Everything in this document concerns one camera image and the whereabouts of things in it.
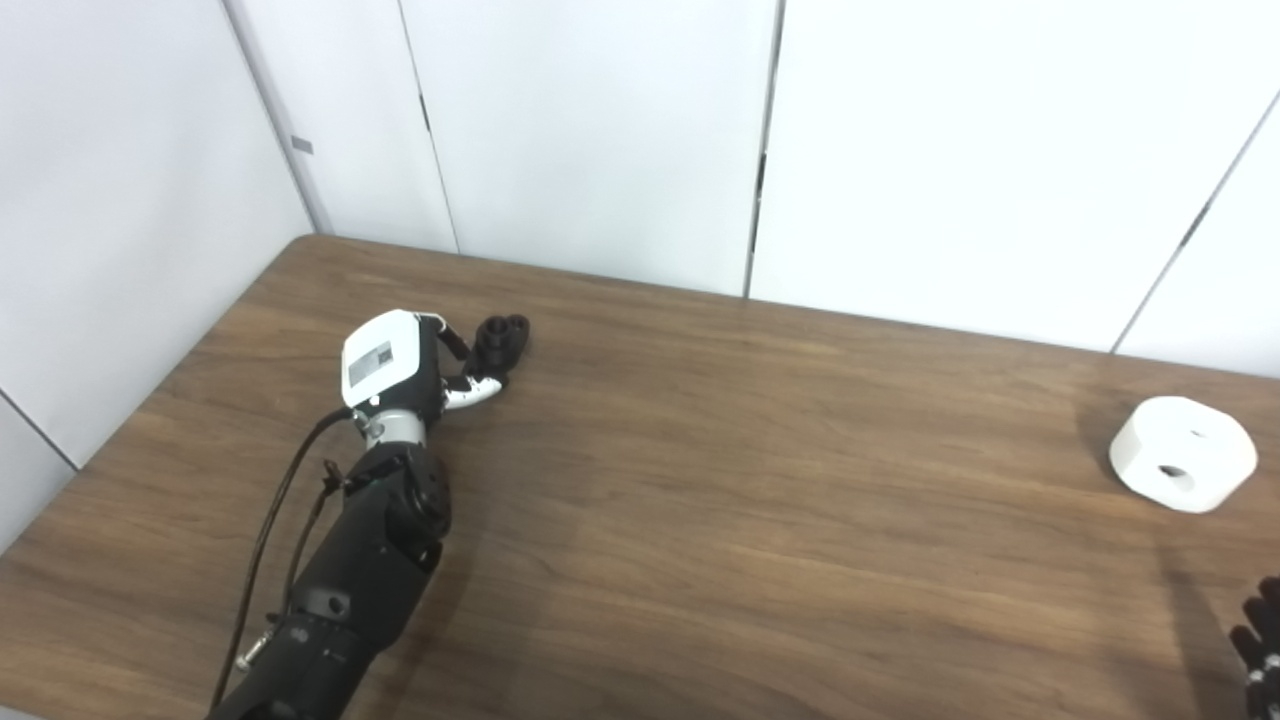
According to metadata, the round white plastic piece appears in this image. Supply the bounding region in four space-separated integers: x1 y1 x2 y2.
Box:
1108 396 1259 515

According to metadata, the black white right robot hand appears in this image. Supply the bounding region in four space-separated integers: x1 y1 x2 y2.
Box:
1230 577 1280 720

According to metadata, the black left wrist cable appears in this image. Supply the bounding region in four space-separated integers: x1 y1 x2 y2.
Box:
209 407 357 711

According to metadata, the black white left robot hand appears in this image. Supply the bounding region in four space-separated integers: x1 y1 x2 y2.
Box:
341 310 511 422

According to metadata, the black plastic holder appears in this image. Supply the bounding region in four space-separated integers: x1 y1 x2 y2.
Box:
470 314 531 387

